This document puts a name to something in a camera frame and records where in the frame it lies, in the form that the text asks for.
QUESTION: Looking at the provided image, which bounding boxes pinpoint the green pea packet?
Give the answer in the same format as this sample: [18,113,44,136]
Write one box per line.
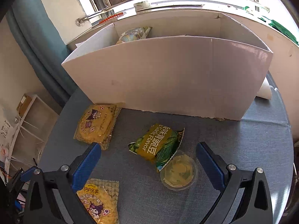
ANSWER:
[128,123,185,172]

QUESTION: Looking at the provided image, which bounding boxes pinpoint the green cloth scraps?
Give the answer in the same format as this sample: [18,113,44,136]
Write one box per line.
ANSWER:
[244,6,299,46]

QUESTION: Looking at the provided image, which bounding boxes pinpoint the small cardboard box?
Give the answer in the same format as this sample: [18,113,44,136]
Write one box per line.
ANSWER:
[16,94,32,117]

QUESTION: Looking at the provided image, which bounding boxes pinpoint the white cardboard box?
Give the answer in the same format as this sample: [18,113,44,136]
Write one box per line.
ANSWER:
[61,12,274,121]

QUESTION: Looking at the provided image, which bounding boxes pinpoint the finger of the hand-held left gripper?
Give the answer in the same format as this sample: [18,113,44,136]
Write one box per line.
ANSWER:
[20,166,39,182]

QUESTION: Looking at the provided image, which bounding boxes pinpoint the white folded paper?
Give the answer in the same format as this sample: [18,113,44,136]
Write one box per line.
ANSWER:
[256,77,274,100]

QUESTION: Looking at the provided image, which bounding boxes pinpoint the white shelf unit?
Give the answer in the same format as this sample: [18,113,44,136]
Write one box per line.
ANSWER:
[0,93,59,169]

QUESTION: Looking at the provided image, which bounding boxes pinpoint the steel handrail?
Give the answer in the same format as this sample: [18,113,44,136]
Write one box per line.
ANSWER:
[75,0,270,27]

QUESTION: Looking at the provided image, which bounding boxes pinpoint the red beaded stick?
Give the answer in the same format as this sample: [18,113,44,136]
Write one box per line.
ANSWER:
[98,12,127,24]

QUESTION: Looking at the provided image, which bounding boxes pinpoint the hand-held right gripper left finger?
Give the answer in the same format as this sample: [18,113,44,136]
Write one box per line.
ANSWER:
[23,142,102,224]

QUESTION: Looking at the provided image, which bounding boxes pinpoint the white printed paper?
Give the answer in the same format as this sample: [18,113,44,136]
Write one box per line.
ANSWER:
[0,108,17,146]

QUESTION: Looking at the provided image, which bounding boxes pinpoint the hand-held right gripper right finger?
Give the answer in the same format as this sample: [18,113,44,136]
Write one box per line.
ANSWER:
[196,142,273,224]

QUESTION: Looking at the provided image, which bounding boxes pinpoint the blue-grey curtain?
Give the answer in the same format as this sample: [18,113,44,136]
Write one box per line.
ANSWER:
[5,0,80,108]

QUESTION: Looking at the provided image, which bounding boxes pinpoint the clear jelly cup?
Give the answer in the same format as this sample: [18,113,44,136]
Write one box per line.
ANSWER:
[160,154,198,190]

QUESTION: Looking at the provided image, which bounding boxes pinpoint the pale printed snack packet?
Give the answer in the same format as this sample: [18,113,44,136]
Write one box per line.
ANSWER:
[116,26,152,45]

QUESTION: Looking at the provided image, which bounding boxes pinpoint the yellow cartoon chip packet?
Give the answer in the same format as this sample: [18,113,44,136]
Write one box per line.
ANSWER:
[73,103,124,150]
[77,178,119,224]

